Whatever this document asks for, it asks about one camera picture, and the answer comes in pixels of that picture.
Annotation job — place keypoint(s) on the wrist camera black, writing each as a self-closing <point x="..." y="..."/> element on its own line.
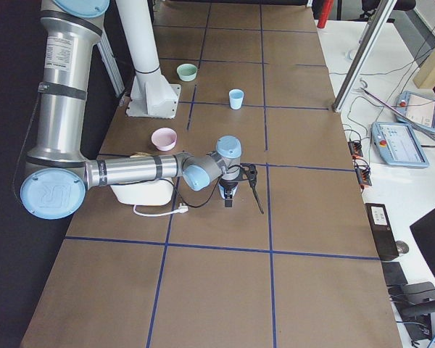
<point x="250" y="171"/>

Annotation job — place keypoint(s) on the near teach pendant tablet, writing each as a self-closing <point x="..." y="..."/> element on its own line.
<point x="397" y="145"/>

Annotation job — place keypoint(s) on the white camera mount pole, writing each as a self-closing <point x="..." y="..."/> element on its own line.
<point x="151" y="94"/>

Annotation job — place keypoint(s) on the orange black connector block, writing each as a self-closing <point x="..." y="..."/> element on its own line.
<point x="355" y="148"/>

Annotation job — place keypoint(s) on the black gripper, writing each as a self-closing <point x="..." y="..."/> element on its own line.
<point x="228" y="188"/>

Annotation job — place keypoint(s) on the red cylinder object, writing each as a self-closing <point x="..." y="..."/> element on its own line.
<point x="324" y="14"/>

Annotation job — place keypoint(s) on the wooden board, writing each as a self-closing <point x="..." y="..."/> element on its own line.
<point x="433" y="65"/>

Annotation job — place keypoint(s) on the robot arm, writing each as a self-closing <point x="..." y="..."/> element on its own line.
<point x="63" y="165"/>

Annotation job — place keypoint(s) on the aluminium frame post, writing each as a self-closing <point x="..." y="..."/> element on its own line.
<point x="371" y="34"/>

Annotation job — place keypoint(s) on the teach pendant tablet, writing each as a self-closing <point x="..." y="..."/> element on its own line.
<point x="397" y="145"/>
<point x="417" y="108"/>

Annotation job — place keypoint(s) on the black box on desk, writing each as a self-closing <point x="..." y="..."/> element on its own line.
<point x="382" y="231"/>

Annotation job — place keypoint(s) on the pink bowl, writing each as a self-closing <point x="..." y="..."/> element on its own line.
<point x="164" y="139"/>

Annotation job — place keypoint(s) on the light blue cup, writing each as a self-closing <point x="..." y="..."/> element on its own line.
<point x="236" y="97"/>

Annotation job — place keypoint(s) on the cream toaster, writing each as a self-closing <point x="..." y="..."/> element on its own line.
<point x="152" y="193"/>

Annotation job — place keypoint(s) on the bread slice in toaster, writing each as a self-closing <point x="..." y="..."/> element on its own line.
<point x="140" y="155"/>

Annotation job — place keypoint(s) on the far teach pendant tablet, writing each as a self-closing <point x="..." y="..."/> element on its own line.
<point x="417" y="108"/>

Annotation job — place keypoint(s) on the green bowl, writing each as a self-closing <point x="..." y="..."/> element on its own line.
<point x="187" y="72"/>

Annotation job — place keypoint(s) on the black desk equipment base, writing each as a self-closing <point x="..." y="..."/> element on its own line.
<point x="415" y="303"/>

